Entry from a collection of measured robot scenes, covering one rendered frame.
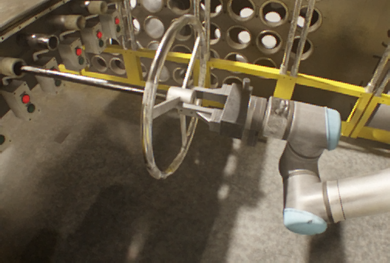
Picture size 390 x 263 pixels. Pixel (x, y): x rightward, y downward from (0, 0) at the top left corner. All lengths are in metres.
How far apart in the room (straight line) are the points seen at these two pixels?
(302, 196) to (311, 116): 0.17
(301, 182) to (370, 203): 0.15
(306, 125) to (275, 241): 0.90
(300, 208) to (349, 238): 0.98
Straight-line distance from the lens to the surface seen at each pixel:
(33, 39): 1.07
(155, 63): 0.42
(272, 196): 1.46
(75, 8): 1.33
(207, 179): 1.46
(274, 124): 0.53
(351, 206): 0.55
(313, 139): 0.55
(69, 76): 0.75
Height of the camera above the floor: 1.25
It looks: 45 degrees down
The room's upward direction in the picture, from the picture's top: 1 degrees counter-clockwise
